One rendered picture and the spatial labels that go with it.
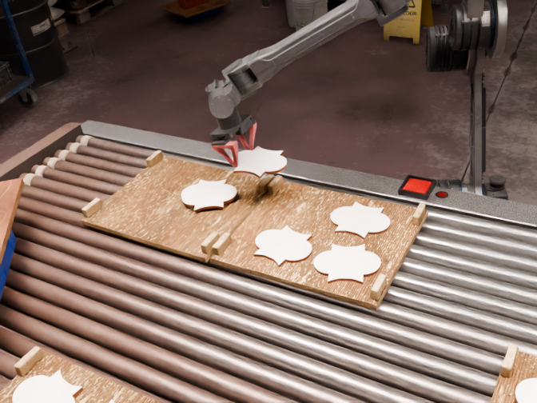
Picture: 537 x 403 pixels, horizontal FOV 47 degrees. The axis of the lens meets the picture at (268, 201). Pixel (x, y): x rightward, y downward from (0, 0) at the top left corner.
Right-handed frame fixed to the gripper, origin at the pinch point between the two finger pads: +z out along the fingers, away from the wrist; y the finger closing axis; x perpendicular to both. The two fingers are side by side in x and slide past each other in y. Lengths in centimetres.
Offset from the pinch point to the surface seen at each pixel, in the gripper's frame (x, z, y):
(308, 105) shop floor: 115, 83, 222
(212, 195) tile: 10.4, 8.7, -4.8
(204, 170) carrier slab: 21.3, 8.0, 7.3
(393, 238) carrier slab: -37.5, 20.9, -4.1
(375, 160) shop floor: 51, 97, 170
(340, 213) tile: -23.2, 16.9, 0.1
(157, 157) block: 36.6, 2.6, 6.7
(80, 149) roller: 70, -1, 8
